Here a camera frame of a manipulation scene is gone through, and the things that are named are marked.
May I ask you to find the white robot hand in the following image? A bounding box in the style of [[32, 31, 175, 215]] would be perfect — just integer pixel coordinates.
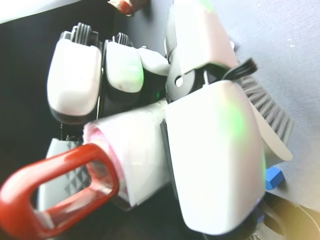
[[37, 0, 267, 240]]

